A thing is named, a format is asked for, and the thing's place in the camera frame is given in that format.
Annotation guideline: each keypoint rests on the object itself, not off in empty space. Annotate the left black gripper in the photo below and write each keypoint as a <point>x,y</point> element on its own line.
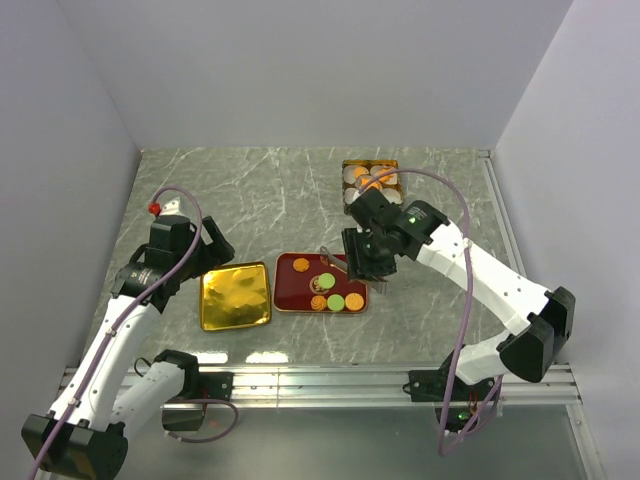
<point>214,254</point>

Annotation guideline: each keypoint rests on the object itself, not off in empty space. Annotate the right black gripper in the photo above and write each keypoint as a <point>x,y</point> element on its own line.
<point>356,263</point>

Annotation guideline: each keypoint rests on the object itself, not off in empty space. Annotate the green round cookie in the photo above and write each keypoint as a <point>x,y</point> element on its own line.
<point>335,303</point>
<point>326,281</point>

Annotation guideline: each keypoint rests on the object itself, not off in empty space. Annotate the orange swirl cookie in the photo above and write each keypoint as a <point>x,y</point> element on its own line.
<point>318,303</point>

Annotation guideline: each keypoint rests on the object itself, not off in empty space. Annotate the brown round cookie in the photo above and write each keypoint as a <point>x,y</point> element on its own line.
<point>301,265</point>

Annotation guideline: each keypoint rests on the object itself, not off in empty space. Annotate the orange flower cookie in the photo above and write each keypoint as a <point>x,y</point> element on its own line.
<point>366,182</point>

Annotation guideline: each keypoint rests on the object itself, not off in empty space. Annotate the green cookie tin box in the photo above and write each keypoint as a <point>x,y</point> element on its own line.
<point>369,164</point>

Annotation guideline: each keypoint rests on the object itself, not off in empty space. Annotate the gold tin lid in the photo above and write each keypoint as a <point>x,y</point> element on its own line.
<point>235,297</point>

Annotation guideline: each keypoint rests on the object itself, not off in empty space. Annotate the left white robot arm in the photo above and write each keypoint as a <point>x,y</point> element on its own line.
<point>87,430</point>

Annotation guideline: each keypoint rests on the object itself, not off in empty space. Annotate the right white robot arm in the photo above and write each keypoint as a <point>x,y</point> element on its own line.
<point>537,321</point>

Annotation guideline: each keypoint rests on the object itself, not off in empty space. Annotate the orange waffle round cookie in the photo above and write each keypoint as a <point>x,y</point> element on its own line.
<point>354,302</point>

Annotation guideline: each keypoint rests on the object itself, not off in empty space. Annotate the dark patterned cookie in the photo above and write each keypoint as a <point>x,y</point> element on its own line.
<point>315,287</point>

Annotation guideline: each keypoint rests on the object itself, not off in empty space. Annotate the red rectangular tray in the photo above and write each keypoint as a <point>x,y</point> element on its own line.
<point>291,292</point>

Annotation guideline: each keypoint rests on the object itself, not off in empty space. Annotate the white paper cup liner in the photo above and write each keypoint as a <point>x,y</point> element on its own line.
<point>392,195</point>
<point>384,174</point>
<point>348,177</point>
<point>350,194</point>

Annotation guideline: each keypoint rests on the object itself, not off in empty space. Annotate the aluminium mounting rail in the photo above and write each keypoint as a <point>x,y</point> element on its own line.
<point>369,386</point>

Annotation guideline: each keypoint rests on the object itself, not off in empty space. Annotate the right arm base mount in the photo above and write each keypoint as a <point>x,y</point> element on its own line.
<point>430,386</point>

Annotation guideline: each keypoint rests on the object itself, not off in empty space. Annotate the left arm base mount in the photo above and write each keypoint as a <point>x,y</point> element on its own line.
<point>214,385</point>

